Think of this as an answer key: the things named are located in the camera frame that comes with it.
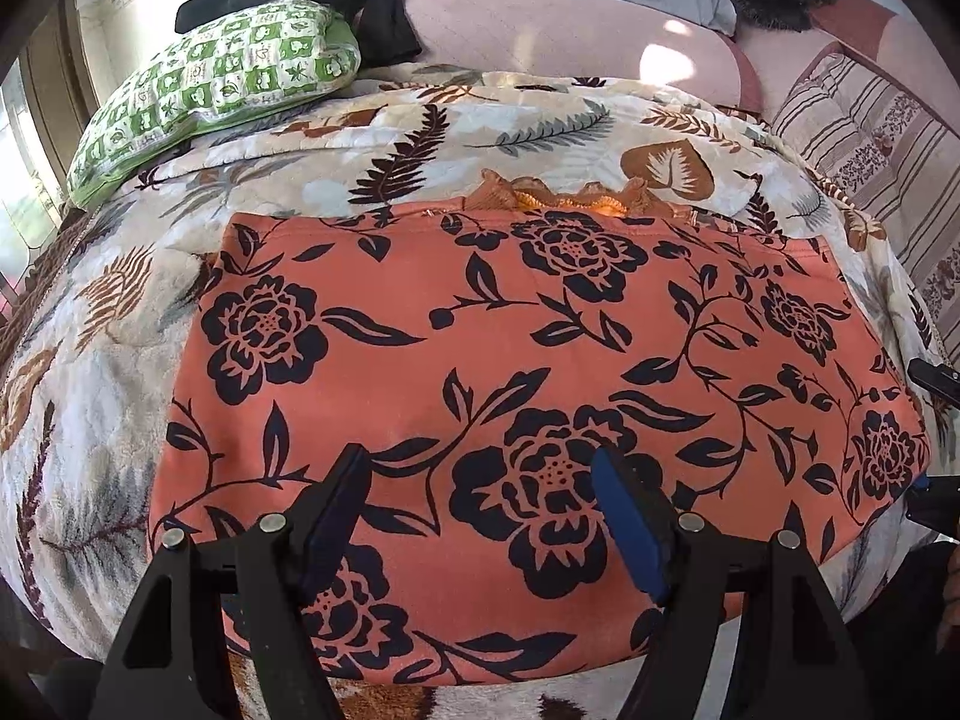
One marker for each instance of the striped floral cushion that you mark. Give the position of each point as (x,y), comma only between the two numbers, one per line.
(878,145)

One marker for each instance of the green white patterned pillow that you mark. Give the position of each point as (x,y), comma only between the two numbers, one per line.
(231,71)

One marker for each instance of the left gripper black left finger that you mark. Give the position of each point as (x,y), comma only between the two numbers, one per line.
(170,655)

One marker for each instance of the person's right hand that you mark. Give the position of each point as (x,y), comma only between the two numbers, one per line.
(950,620)

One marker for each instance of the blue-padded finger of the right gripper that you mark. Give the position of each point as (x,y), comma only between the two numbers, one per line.
(934,502)

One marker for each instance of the pink sofa back cushion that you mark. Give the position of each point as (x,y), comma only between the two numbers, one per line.
(587,39)

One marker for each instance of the orange black floral blouse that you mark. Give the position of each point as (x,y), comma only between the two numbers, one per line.
(482,354)

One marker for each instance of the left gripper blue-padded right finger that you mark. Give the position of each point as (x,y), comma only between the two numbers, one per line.
(794,657)

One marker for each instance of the stained glass wooden window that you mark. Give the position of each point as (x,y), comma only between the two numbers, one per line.
(47,101)

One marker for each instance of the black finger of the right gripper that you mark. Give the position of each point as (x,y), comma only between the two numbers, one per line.
(941,381)

